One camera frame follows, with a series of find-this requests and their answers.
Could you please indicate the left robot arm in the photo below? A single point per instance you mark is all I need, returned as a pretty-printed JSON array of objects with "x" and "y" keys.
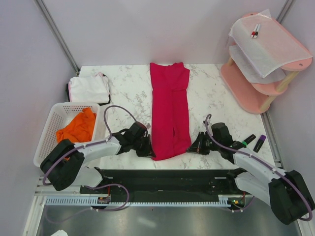
[{"x": 65, "y": 162}]

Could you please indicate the magenta t shirt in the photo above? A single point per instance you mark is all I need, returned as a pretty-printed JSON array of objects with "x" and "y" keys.
[{"x": 170, "y": 113}]

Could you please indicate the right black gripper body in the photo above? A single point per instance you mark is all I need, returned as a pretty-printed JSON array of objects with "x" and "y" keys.
[{"x": 205, "y": 143}]

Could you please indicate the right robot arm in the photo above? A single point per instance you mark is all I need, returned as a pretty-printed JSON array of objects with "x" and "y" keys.
[{"x": 286, "y": 193}]

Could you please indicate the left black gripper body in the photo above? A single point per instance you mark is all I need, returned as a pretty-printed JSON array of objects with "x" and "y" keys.
[{"x": 141, "y": 146}]

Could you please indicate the white plastic basket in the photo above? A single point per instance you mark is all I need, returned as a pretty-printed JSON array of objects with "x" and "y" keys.
[{"x": 61, "y": 114}]

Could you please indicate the folded white t shirt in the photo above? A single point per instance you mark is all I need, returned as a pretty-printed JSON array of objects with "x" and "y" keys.
[{"x": 87, "y": 89}]

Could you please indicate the white foam sheet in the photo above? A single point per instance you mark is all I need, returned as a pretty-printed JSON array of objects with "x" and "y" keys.
[{"x": 272, "y": 48}]

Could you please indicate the paper sheets on shelf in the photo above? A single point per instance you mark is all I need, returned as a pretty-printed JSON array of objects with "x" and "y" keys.
[{"x": 248, "y": 70}]

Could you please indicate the purple highlighter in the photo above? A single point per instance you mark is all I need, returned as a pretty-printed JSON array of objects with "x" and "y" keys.
[{"x": 259, "y": 143}]

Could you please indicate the orange t shirt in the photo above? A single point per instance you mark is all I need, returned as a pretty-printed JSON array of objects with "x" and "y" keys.
[{"x": 80, "y": 129}]

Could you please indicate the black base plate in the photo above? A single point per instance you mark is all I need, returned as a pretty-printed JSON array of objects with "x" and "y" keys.
[{"x": 218, "y": 181}]

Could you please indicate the red capped marker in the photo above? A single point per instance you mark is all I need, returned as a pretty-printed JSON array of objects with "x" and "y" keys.
[{"x": 254, "y": 31}]

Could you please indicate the black capped marker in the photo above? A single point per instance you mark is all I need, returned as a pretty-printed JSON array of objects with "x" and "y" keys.
[{"x": 257, "y": 31}]

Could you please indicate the green highlighter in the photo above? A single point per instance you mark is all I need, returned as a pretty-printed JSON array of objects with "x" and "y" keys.
[{"x": 248, "y": 140}]

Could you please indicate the white cable duct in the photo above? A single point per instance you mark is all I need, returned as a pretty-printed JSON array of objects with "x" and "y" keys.
[{"x": 96, "y": 201}]

